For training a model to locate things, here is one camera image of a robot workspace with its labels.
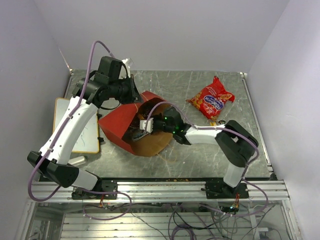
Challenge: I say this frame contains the silver whiteboard eraser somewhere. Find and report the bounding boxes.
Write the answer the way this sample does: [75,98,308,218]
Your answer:
[68,156,87,167]

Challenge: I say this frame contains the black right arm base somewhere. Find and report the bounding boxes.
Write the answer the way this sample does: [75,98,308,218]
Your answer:
[201,179,249,199]

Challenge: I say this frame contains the dark snack packet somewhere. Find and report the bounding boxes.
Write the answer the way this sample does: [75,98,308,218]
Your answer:
[126,106,153,142]

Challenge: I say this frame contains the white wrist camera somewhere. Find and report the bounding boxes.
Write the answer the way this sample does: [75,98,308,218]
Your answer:
[139,118,154,134]
[122,58,133,69]

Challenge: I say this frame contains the aluminium front frame rail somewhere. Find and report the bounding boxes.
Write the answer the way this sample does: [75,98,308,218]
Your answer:
[32,180,290,204]

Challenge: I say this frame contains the tangled cables under table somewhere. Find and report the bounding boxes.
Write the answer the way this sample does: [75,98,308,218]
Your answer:
[82,193,276,240]

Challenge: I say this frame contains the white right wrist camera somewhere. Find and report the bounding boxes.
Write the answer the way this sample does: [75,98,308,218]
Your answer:
[139,118,154,134]

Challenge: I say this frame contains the red paper bag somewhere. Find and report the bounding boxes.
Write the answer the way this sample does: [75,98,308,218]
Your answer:
[98,91,173,157]

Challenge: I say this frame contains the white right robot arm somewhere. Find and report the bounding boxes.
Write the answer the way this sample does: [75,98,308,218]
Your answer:
[139,106,259,198]

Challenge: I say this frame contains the small whiteboard yellow frame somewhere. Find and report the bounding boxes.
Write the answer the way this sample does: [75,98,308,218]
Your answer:
[52,97,100,154]

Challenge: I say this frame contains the red cookie snack packet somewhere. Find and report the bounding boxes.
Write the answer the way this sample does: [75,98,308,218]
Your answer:
[185,76,236,122]

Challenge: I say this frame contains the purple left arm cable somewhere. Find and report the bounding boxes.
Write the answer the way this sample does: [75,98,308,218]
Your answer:
[26,40,115,202]

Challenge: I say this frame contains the aluminium table edge rail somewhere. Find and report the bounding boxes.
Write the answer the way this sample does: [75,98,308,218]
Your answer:
[239,72,276,177]

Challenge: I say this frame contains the yellow snack sachet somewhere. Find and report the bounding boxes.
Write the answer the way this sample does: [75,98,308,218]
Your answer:
[210,120,226,127]

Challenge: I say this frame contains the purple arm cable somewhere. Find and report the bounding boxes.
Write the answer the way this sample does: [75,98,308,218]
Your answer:
[146,101,270,218]
[26,40,115,202]

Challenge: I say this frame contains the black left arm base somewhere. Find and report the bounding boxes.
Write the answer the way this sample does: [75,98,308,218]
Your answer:
[71,179,118,200]

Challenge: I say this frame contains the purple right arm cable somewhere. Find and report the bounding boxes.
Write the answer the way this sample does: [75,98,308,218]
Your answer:
[146,101,270,218]

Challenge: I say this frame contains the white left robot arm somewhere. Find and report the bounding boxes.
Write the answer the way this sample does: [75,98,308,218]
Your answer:
[27,56,143,199]

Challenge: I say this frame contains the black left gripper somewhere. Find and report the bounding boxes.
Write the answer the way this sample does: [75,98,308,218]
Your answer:
[109,74,145,105]

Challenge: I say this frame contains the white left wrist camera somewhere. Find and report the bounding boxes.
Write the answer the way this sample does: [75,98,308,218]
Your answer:
[122,58,133,69]

